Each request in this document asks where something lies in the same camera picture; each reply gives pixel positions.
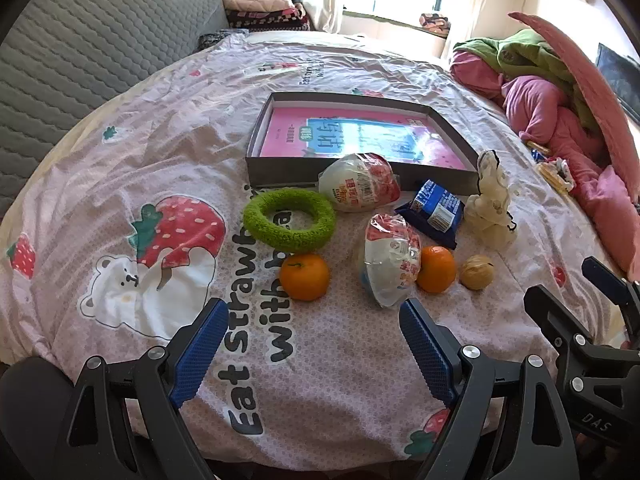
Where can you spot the pink quilt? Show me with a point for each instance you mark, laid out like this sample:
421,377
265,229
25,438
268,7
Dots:
540,105

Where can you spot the dark patterned cloth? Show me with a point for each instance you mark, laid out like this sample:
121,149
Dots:
220,40

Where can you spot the small blue packet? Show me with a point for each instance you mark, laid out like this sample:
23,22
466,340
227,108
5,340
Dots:
539,152

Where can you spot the dark checkered folded blanket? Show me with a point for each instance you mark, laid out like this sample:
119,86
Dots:
270,21

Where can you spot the grey quilted headboard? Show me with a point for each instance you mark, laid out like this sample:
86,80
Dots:
100,35

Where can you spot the grey cardboard box tray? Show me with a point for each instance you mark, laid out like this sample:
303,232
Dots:
280,172

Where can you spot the orange tangerine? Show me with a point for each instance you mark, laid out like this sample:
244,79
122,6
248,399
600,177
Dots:
305,277
437,270

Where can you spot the black television screen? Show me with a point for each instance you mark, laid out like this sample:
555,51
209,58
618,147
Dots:
620,75

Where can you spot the pink plush cushion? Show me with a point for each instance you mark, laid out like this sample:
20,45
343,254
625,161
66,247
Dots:
590,85

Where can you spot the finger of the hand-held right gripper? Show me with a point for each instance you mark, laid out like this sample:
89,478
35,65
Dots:
605,277
550,310

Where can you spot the yellow cracker pack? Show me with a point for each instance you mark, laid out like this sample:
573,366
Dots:
550,177

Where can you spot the brown walnut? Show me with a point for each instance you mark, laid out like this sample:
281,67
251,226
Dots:
477,272

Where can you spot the green jacket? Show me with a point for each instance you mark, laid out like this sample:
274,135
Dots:
525,55

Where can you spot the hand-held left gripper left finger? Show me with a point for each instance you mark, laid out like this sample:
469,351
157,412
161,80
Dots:
200,350

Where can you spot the blue snack packet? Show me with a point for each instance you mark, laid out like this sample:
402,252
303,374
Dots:
432,207

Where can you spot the pink folded blanket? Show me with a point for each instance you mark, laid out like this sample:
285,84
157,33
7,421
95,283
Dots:
257,6

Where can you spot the red white egg toy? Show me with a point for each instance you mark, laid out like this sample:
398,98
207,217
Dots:
350,180
390,260

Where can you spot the small floral blanket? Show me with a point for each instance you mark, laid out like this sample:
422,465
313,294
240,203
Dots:
435,22

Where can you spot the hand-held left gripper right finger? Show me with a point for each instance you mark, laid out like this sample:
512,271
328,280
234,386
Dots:
425,350

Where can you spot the pink book with blue print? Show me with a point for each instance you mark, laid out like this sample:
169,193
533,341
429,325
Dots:
290,135

